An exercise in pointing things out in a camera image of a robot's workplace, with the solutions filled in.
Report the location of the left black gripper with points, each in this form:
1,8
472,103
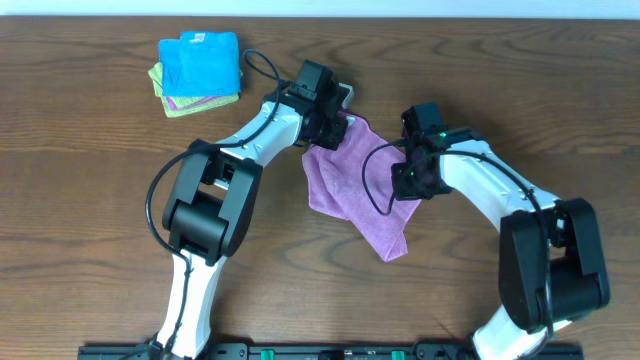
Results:
332,132

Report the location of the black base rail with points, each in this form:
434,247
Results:
241,351

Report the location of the purple microfiber cloth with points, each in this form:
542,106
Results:
354,183

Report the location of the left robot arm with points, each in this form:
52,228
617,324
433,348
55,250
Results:
211,203

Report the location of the blue folded cloth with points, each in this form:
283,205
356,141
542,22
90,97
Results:
200,64

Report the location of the purple folded cloth in stack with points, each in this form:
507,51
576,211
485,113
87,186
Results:
182,103

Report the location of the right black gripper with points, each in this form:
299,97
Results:
407,182

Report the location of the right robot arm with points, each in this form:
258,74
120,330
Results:
552,270

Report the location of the bottom green folded cloth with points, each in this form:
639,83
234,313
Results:
225,100

